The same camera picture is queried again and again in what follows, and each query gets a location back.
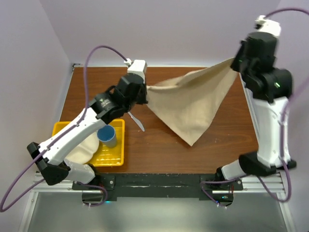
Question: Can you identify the blue plastic cup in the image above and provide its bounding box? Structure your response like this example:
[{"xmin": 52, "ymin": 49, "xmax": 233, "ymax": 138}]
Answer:
[{"xmin": 97, "ymin": 125, "xmax": 117, "ymax": 148}]

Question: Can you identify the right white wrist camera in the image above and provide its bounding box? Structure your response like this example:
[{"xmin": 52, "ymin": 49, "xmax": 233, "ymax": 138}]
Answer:
[{"xmin": 255, "ymin": 15, "xmax": 281, "ymax": 38}]

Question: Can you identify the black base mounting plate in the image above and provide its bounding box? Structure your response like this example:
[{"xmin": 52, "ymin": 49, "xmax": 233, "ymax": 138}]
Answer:
[{"xmin": 72, "ymin": 173, "xmax": 243, "ymax": 206}]

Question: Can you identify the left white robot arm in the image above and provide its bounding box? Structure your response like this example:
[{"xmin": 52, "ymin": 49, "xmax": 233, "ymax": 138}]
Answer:
[{"xmin": 27, "ymin": 73, "xmax": 147, "ymax": 189}]

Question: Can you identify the aluminium table frame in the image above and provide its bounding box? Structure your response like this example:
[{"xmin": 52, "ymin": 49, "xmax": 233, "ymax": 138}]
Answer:
[{"xmin": 18, "ymin": 63, "xmax": 297, "ymax": 232}]

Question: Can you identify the white divided plate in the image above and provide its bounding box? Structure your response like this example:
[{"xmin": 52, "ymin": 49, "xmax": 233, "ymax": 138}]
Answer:
[{"xmin": 66, "ymin": 133, "xmax": 99, "ymax": 164}]

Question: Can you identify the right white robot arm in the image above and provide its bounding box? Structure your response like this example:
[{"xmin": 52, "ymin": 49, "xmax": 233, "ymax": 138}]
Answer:
[{"xmin": 215, "ymin": 32, "xmax": 297, "ymax": 190}]

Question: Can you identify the yellow plastic tray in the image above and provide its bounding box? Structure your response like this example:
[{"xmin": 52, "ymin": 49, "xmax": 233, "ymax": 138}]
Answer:
[{"xmin": 52, "ymin": 118, "xmax": 126, "ymax": 168}]

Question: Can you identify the beige cloth napkin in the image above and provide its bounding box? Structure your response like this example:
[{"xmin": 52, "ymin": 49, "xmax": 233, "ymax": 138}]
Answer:
[{"xmin": 147, "ymin": 58, "xmax": 237, "ymax": 146}]

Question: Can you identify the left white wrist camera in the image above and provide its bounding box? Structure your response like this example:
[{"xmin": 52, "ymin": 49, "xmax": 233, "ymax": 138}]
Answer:
[{"xmin": 124, "ymin": 58, "xmax": 147, "ymax": 80}]

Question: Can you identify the silver table knife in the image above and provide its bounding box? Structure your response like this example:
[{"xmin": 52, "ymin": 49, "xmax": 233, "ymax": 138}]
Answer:
[{"xmin": 128, "ymin": 112, "xmax": 145, "ymax": 132}]

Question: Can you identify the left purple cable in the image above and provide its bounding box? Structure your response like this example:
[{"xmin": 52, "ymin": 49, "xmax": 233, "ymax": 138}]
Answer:
[{"xmin": 0, "ymin": 45, "xmax": 133, "ymax": 213}]

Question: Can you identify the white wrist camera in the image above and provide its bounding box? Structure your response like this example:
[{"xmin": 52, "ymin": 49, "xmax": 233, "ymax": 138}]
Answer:
[
  {"xmin": 255, "ymin": 15, "xmax": 281, "ymax": 38},
  {"xmin": 124, "ymin": 58, "xmax": 147, "ymax": 80}
]

